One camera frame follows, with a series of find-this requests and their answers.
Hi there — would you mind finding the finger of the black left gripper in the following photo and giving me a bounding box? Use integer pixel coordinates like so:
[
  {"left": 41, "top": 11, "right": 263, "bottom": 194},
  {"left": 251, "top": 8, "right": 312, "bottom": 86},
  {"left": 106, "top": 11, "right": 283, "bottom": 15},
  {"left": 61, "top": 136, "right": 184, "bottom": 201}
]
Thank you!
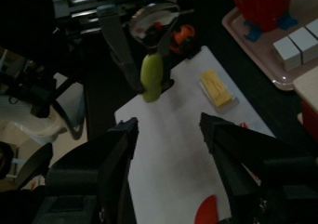
[
  {"left": 157, "top": 16, "right": 181, "bottom": 93},
  {"left": 96, "top": 4, "right": 145, "bottom": 91}
]

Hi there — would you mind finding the yellow topped white block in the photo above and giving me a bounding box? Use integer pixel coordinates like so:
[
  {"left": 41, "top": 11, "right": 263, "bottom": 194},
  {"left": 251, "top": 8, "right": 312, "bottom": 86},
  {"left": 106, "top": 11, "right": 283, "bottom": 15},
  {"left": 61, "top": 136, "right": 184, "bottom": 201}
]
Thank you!
[{"left": 199, "top": 67, "right": 239, "bottom": 110}]

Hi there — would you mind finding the pinkish brown tray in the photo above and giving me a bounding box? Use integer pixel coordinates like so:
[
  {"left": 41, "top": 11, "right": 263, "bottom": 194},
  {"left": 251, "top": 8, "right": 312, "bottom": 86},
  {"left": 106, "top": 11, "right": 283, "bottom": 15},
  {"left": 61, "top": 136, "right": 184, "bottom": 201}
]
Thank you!
[{"left": 220, "top": 0, "right": 318, "bottom": 92}]

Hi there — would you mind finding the blue toy piece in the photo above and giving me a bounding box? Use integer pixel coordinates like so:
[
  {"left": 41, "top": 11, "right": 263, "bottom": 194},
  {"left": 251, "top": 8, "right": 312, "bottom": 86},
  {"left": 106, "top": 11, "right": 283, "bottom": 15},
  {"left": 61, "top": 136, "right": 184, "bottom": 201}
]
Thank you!
[
  {"left": 275, "top": 11, "right": 299, "bottom": 31},
  {"left": 241, "top": 20, "right": 264, "bottom": 43}
]

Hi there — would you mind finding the metal spoon with green handle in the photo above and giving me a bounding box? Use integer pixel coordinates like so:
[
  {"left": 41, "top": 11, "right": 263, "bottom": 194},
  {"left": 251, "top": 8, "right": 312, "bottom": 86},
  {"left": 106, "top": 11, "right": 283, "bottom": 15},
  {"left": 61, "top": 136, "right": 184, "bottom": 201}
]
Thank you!
[{"left": 127, "top": 2, "right": 181, "bottom": 104}]

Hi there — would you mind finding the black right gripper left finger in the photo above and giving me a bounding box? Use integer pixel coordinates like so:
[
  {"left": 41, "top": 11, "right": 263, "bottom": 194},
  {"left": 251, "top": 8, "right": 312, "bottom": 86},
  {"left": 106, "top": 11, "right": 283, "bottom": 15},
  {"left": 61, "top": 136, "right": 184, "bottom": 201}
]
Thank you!
[{"left": 32, "top": 116, "right": 140, "bottom": 224}]

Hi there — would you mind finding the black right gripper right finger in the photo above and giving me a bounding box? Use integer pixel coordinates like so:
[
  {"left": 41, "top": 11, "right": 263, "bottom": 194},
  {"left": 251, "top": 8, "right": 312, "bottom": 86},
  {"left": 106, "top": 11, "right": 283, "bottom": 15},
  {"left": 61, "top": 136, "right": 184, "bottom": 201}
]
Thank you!
[{"left": 199, "top": 112, "right": 318, "bottom": 224}]

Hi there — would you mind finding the red plastic cup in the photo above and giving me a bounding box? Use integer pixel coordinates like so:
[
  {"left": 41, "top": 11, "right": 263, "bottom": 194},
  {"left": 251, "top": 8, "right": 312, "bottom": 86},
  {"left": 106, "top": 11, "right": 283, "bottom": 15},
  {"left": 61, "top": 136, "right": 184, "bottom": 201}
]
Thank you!
[{"left": 220, "top": 0, "right": 295, "bottom": 34}]

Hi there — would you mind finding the black equipment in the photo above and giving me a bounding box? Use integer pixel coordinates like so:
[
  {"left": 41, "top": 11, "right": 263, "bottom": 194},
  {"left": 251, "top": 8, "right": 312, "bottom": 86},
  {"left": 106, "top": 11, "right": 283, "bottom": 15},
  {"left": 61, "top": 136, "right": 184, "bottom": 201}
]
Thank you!
[{"left": 0, "top": 46, "right": 57, "bottom": 119}]

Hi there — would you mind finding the orange toy fruit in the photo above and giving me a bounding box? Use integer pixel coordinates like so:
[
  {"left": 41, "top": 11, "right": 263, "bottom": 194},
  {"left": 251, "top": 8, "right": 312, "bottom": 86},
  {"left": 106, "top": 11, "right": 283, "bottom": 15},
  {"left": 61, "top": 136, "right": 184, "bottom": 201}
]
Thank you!
[{"left": 168, "top": 24, "right": 197, "bottom": 56}]

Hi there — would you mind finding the white toy block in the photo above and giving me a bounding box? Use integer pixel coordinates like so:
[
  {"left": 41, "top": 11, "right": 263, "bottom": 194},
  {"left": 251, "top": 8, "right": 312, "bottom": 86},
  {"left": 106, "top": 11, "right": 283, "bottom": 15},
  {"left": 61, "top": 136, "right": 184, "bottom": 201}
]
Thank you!
[
  {"left": 271, "top": 35, "right": 303, "bottom": 72},
  {"left": 304, "top": 18, "right": 318, "bottom": 40},
  {"left": 287, "top": 25, "right": 318, "bottom": 65}
]

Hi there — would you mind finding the white cutting board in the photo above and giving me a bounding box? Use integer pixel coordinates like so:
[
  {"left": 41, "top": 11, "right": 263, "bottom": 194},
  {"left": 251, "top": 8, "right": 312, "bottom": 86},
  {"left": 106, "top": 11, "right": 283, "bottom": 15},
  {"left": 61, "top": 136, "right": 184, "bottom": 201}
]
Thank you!
[{"left": 113, "top": 45, "right": 275, "bottom": 224}]

